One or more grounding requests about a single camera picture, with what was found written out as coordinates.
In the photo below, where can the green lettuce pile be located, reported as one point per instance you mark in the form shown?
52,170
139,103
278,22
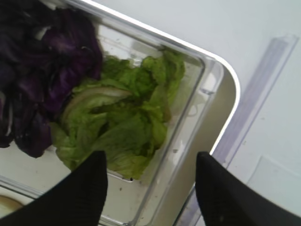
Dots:
125,113

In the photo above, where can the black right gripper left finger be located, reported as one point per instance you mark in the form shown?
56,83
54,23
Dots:
78,200

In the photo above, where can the right clear long rail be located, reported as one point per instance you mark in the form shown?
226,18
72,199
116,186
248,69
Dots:
230,139

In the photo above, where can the bottom bun slice on tray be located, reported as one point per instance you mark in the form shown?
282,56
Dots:
8,205

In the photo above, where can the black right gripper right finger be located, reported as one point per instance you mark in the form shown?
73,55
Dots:
226,201

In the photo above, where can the silver metal tray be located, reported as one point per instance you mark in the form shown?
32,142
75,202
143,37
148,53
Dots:
225,101

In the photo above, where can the shredded purple cabbage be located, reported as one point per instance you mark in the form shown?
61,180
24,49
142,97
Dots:
44,54

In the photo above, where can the clear plastic salad container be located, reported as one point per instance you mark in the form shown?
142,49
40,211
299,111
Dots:
185,113

